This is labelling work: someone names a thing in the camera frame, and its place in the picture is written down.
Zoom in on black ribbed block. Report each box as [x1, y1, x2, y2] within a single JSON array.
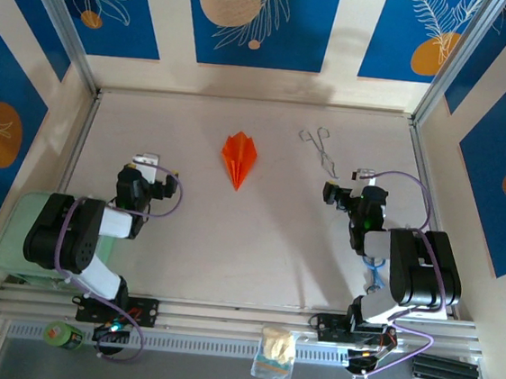
[[409, 350, 481, 379]]

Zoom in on black controller board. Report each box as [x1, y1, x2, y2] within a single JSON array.
[[90, 320, 133, 347], [344, 344, 395, 379]]

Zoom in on aluminium frame post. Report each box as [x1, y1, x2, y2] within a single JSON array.
[[411, 0, 506, 134], [8, 0, 109, 95]]

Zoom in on green round can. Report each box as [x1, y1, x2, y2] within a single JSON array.
[[41, 319, 86, 353]]

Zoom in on orange paper sheet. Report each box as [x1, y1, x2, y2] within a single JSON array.
[[216, 129, 263, 194]]

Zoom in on aluminium table side rail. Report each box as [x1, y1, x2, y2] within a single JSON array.
[[55, 86, 104, 201], [390, 119, 474, 319]]

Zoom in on aluminium mounting rail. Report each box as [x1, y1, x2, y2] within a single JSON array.
[[0, 274, 487, 369]]

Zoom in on grey slotted cable duct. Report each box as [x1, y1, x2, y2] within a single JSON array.
[[6, 313, 417, 379]]

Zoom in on clear bag with yellow contents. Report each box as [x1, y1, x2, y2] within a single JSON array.
[[249, 324, 299, 379]]

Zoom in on blue stethoscope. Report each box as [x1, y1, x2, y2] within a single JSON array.
[[358, 254, 388, 297]]

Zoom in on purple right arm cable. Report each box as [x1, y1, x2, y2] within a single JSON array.
[[339, 167, 459, 379]]

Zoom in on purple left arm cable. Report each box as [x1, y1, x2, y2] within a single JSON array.
[[44, 156, 187, 369]]

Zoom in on metal forceps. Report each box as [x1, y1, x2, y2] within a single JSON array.
[[294, 124, 346, 180]]

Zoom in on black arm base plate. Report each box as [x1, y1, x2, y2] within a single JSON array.
[[309, 311, 402, 350], [75, 289, 161, 329]]

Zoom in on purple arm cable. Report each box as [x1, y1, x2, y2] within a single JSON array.
[[44, 156, 187, 369], [339, 167, 459, 379]]

